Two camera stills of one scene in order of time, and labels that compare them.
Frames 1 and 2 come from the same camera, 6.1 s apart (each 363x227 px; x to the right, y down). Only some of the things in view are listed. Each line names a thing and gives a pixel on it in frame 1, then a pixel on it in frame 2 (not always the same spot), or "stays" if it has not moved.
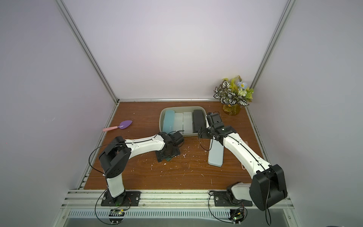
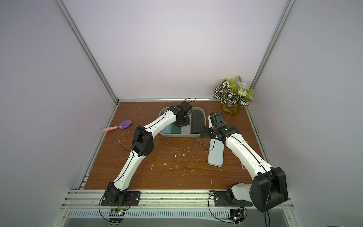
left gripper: x=177 y=151 to x=187 y=123
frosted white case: x=187 y=122 stays
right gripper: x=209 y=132 stays
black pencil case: x=198 y=120 stays
